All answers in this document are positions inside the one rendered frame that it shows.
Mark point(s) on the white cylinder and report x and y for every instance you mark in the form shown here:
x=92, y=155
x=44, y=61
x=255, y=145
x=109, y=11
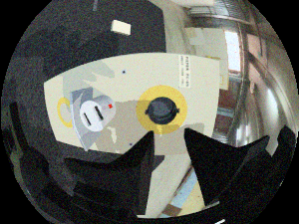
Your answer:
x=97, y=112

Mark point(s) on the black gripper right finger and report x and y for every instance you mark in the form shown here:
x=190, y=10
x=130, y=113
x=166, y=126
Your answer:
x=216, y=163

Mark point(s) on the grey flat bar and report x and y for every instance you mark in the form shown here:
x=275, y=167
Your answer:
x=95, y=5

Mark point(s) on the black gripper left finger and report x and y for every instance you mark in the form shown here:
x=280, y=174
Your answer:
x=129, y=174

